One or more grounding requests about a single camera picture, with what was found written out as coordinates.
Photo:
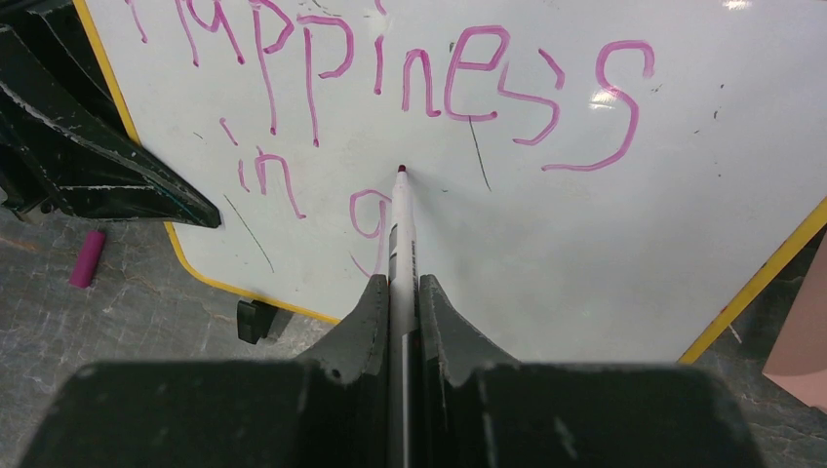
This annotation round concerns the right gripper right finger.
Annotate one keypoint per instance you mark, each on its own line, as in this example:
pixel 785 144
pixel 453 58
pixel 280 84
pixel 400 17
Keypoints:
pixel 484 408

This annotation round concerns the purple whiteboard marker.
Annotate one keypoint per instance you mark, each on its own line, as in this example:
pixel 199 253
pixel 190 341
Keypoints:
pixel 403 285

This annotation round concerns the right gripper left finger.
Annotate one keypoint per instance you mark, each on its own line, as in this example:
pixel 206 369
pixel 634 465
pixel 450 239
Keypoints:
pixel 326 407

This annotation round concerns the pink perforated board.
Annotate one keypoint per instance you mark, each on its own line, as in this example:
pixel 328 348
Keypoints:
pixel 797 360

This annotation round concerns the yellow-framed whiteboard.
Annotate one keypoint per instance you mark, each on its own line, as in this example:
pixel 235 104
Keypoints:
pixel 591 180

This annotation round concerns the purple marker cap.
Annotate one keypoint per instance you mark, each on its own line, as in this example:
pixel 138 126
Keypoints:
pixel 87 260

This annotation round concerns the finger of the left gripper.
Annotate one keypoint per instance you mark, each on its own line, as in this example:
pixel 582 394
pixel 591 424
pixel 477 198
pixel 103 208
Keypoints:
pixel 85 166
pixel 64 58

